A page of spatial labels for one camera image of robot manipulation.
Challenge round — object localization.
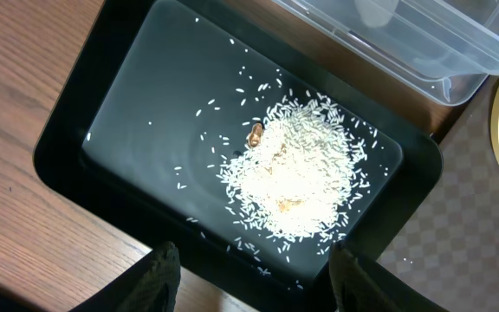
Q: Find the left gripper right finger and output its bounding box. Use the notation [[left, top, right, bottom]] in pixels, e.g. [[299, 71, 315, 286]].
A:
[[327, 240, 450, 312]]

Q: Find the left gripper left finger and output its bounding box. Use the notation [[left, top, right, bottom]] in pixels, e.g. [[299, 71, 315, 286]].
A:
[[0, 240, 182, 312]]

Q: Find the pile of rice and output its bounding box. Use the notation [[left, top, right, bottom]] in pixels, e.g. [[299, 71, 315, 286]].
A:
[[84, 16, 392, 291]]

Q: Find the dark brown serving tray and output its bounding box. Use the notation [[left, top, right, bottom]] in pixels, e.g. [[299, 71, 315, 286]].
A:
[[378, 78, 499, 311]]

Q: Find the black plastic tray bin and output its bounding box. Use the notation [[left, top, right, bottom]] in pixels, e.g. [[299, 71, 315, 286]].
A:
[[34, 1, 443, 311]]

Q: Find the clear plastic bin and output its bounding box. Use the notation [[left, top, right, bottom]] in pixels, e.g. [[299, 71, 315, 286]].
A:
[[278, 0, 499, 107]]

